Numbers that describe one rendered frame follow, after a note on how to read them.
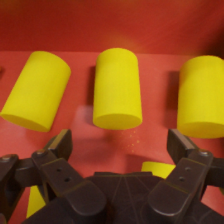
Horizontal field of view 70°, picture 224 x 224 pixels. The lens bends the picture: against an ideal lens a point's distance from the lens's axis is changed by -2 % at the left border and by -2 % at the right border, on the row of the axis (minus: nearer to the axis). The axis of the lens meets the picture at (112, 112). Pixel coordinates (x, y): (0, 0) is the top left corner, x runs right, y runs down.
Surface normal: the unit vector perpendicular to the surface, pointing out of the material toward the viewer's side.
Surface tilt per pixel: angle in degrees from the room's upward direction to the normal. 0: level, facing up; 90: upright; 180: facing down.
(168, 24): 90
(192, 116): 47
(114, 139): 0
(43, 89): 39
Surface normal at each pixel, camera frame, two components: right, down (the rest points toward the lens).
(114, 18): -0.05, 0.92
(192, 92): -0.72, -0.40
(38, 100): 0.61, -0.19
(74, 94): -0.01, -0.39
